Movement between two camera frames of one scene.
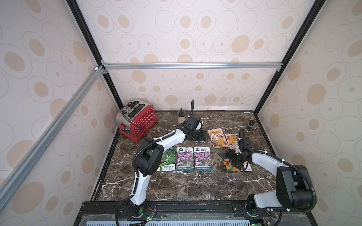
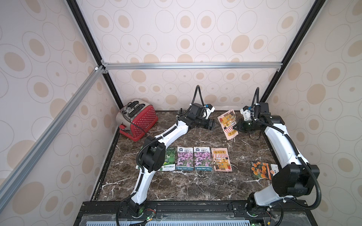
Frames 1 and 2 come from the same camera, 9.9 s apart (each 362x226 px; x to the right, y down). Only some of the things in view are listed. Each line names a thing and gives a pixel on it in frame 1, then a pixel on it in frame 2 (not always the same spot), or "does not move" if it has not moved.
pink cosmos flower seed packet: [185, 158] does not move
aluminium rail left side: [71, 105] does not move
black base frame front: [188, 213] does not move
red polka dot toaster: [135, 117] does not move
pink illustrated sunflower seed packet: [218, 138] → [221, 160]
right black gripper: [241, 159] → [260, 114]
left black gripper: [203, 136] → [209, 126]
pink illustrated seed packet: [233, 140] → [227, 120]
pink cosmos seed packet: [202, 159] does not move
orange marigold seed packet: [246, 167] → [261, 170]
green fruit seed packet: [168, 159] does not move
